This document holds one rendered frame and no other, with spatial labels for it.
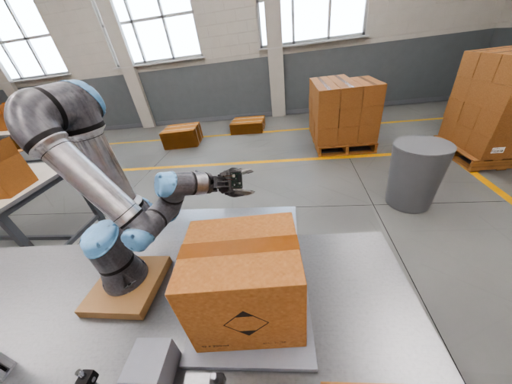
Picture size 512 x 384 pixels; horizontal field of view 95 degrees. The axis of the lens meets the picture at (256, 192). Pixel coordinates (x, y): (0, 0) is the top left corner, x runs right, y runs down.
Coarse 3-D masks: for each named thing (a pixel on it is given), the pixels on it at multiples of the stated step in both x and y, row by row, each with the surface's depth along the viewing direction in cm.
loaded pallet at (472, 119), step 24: (504, 48) 252; (480, 72) 250; (504, 72) 224; (456, 96) 286; (480, 96) 253; (504, 96) 225; (456, 120) 288; (480, 120) 254; (504, 120) 232; (456, 144) 291; (480, 144) 256; (504, 144) 245; (480, 168) 263; (504, 168) 261
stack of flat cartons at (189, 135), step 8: (168, 128) 443; (176, 128) 437; (184, 128) 431; (192, 128) 426; (200, 128) 462; (160, 136) 422; (168, 136) 423; (176, 136) 422; (184, 136) 422; (192, 136) 421; (200, 136) 458; (168, 144) 430; (176, 144) 430; (184, 144) 430; (192, 144) 429
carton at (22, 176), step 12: (0, 144) 166; (12, 144) 174; (0, 156) 166; (12, 156) 174; (0, 168) 166; (12, 168) 174; (24, 168) 182; (0, 180) 165; (12, 180) 173; (24, 180) 181; (36, 180) 190; (0, 192) 168; (12, 192) 172
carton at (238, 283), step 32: (192, 224) 68; (224, 224) 66; (256, 224) 65; (288, 224) 63; (192, 256) 57; (224, 256) 56; (256, 256) 55; (288, 256) 54; (192, 288) 50; (224, 288) 49; (256, 288) 48; (288, 288) 48; (192, 320) 55; (224, 320) 55; (256, 320) 55; (288, 320) 55
